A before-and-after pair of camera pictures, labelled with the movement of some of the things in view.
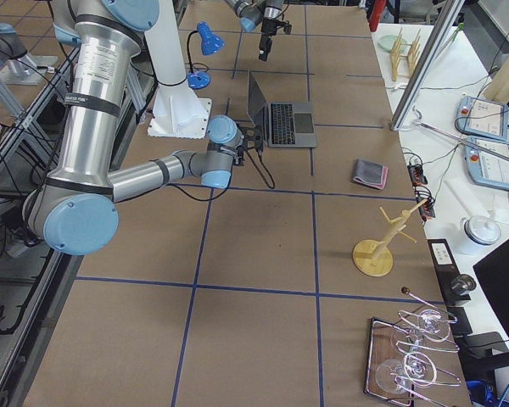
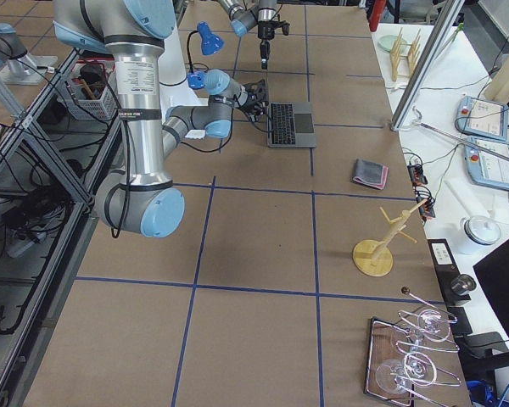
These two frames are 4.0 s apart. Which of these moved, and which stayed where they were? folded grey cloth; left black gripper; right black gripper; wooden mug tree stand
Moved: right black gripper
Stayed: folded grey cloth; wooden mug tree stand; left black gripper
